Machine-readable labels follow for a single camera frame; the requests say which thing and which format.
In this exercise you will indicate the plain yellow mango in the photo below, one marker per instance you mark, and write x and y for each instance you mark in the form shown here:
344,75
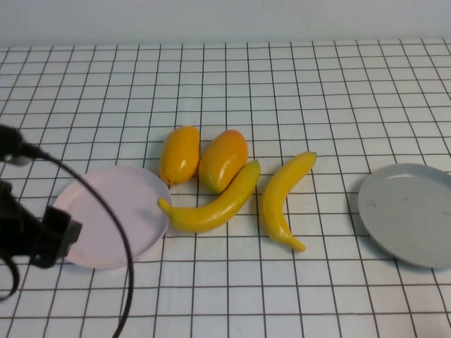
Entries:
179,155

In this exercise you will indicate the short yellow banana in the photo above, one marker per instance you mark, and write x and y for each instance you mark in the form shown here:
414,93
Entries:
278,200

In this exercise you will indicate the mango with red blush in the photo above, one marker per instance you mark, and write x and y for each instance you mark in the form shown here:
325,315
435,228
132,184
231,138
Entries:
222,162

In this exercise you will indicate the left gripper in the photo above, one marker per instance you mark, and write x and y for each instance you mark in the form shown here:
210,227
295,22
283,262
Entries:
21,229

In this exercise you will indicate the grey round plate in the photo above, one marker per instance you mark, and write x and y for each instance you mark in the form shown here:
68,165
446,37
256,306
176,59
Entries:
408,218

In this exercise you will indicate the long yellow banana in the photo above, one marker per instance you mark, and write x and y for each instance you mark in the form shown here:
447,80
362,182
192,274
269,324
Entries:
211,214

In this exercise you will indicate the white grid tablecloth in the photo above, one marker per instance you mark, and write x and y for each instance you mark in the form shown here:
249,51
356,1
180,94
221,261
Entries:
246,88

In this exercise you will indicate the pink round plate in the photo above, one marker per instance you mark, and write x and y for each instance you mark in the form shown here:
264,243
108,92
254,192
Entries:
105,225

